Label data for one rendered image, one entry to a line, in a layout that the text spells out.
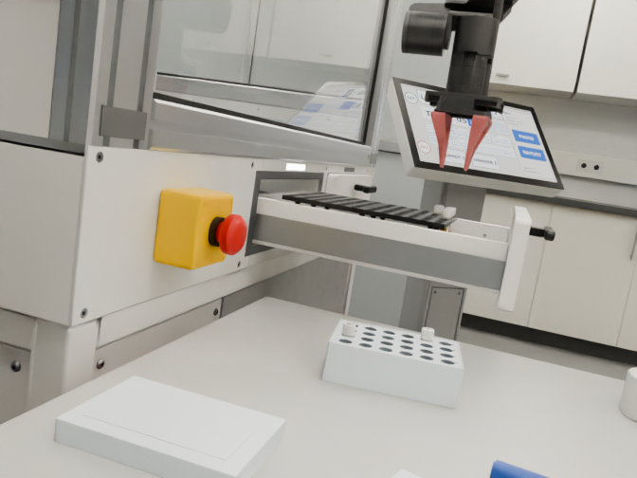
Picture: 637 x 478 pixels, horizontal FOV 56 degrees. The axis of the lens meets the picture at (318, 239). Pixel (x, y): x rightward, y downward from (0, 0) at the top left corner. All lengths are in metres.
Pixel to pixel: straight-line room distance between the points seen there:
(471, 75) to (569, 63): 3.35
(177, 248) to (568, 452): 0.38
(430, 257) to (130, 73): 0.41
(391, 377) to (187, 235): 0.23
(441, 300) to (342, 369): 1.31
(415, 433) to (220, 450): 0.17
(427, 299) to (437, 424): 1.31
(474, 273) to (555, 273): 3.12
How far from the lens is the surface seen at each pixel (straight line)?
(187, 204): 0.57
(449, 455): 0.49
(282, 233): 0.79
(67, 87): 0.51
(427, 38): 0.88
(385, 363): 0.56
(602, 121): 4.54
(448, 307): 1.88
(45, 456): 0.43
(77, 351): 0.55
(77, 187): 0.51
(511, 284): 0.73
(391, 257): 0.75
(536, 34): 4.23
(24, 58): 0.55
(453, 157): 1.69
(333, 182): 1.07
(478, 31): 0.87
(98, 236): 0.52
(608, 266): 3.88
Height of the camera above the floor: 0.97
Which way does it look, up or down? 8 degrees down
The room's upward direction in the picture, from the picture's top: 9 degrees clockwise
